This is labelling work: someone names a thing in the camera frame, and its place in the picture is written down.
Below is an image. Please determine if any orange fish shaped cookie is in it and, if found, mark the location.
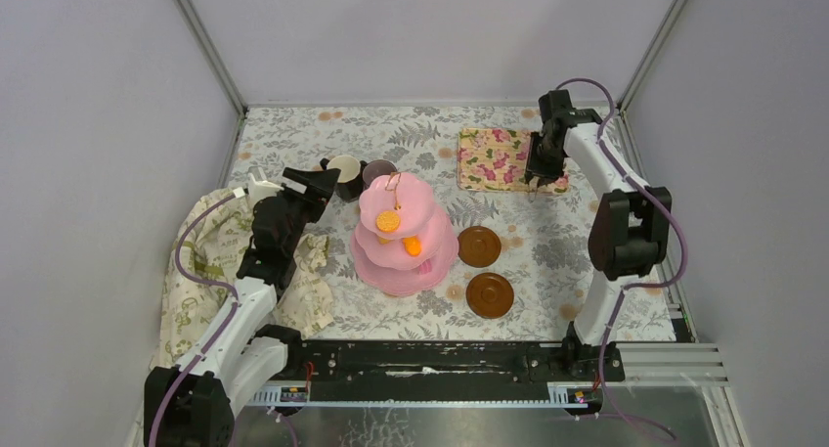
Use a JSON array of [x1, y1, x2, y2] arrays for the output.
[[402, 236, 422, 256]]

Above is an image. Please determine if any black mug white inside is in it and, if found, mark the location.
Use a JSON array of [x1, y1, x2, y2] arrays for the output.
[[319, 155, 368, 202]]

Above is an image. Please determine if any dark purple cup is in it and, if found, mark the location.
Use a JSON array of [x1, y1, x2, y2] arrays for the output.
[[362, 159, 398, 190]]

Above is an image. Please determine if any cream green patterned cloth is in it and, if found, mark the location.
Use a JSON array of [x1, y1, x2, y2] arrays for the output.
[[152, 188, 333, 367]]

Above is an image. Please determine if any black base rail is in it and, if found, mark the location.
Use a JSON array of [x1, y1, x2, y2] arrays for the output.
[[254, 325, 626, 413]]

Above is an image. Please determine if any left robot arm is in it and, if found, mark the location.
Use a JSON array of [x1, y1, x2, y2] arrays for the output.
[[143, 167, 340, 446]]

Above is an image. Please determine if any brown wooden saucer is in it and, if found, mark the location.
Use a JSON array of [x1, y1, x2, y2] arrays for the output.
[[458, 226, 502, 268], [465, 272, 514, 319]]

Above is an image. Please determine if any floral yellow tray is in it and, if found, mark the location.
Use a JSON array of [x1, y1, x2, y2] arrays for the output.
[[457, 127, 536, 193]]

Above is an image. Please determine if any pink three-tier cake stand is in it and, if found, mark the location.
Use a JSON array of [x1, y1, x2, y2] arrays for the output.
[[350, 172, 458, 297]]

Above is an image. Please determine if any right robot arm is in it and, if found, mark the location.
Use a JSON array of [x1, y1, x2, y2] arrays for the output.
[[523, 89, 673, 380]]

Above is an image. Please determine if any floral grey tablecloth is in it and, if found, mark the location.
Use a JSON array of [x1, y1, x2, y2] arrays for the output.
[[223, 105, 678, 343]]

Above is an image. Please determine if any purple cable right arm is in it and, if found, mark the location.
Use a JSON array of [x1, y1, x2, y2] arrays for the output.
[[556, 77, 690, 445]]

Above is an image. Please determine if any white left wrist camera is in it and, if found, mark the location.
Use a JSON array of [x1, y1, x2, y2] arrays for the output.
[[246, 166, 283, 205]]

